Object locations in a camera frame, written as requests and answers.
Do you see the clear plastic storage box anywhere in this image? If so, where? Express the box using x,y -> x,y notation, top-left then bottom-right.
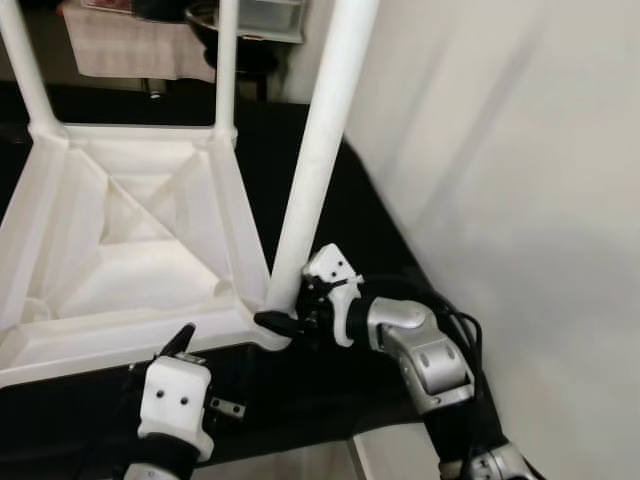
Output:
235,0 -> 306,43

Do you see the black wok pan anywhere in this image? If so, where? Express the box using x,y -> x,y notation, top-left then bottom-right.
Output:
185,5 -> 301,73

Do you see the pale patterned cloth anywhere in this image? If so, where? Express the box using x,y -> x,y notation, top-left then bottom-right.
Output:
62,5 -> 216,83

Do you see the white plastic children table top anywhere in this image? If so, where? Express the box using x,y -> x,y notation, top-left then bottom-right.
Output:
0,120 -> 293,389

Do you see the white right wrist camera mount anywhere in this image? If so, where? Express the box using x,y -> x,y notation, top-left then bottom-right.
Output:
300,243 -> 363,349

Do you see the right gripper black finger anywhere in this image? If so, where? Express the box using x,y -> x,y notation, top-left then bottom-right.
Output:
253,311 -> 306,338

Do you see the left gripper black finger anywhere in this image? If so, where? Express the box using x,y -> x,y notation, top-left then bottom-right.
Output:
160,322 -> 198,361

